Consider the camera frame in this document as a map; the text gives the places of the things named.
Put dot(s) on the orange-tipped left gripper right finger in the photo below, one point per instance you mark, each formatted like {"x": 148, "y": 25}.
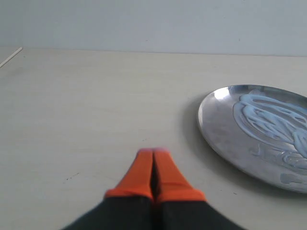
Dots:
{"x": 181, "y": 206}

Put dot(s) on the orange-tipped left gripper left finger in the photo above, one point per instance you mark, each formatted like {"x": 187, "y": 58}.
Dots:
{"x": 128, "y": 206}

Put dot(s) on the round steel plate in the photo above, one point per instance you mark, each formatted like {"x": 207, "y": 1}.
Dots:
{"x": 214, "y": 117}

